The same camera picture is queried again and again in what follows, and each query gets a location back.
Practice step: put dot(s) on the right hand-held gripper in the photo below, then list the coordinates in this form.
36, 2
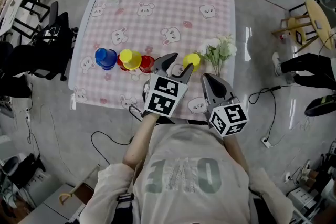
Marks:
228, 119

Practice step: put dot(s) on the person's white shirt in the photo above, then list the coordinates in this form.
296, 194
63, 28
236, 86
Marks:
189, 144

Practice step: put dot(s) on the white drawer cabinet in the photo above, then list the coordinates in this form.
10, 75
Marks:
39, 183
302, 198

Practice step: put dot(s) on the person's right forearm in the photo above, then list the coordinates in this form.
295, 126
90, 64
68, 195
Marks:
235, 152

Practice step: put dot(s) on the white artificial flower bunch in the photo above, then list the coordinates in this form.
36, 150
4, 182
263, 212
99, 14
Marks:
218, 49

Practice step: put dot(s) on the grey cabinet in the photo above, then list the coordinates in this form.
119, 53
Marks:
52, 212

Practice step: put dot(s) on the white power strip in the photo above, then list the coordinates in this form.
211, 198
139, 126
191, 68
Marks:
265, 142
27, 114

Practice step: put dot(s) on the person's left forearm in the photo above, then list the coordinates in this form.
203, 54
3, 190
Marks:
139, 139

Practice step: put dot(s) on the red paper cup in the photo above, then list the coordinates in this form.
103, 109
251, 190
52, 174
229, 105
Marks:
147, 63
120, 64

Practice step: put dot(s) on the black bag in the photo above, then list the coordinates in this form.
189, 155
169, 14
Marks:
26, 170

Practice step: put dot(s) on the round wooden side table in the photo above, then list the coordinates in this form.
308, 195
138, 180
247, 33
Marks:
316, 15

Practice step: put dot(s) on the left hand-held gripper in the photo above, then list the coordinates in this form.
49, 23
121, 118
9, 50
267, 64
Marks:
164, 97

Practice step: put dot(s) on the small black picture frame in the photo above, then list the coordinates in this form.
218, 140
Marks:
298, 37

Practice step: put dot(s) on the pink checked bunny tablecloth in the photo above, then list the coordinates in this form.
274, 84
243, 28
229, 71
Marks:
157, 29

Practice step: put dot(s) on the small grey device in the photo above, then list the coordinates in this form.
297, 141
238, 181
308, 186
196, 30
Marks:
318, 24

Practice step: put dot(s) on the white desk with black legs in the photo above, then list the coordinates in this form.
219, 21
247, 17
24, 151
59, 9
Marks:
10, 8

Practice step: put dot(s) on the blue paper cup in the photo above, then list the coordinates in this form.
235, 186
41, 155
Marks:
103, 55
109, 67

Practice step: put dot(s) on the yellow paper cup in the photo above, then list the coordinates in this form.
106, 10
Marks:
130, 59
191, 59

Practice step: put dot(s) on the black office chair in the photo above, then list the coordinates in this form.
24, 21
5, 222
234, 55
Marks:
56, 34

